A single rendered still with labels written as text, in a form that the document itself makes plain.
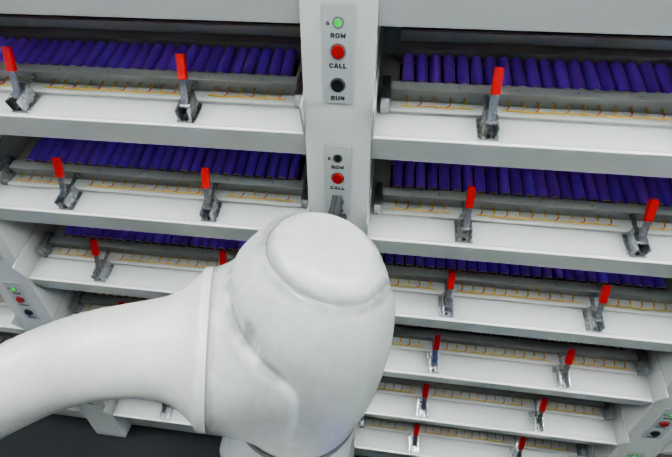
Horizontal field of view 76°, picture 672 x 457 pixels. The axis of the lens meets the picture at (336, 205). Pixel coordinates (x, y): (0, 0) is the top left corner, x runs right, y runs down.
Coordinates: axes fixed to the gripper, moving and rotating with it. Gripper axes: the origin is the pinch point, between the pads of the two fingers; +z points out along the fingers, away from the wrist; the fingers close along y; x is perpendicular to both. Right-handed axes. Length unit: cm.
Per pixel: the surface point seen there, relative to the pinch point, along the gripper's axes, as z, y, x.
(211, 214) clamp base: 4.5, -21.7, -5.3
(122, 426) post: 5, -65, -91
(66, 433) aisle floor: 3, -84, -96
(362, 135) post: 4.0, 3.4, 11.6
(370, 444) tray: 5, 9, -82
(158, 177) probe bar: 10.5, -33.4, -2.7
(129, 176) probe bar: 10.4, -39.0, -2.9
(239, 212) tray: 7.0, -17.7, -6.4
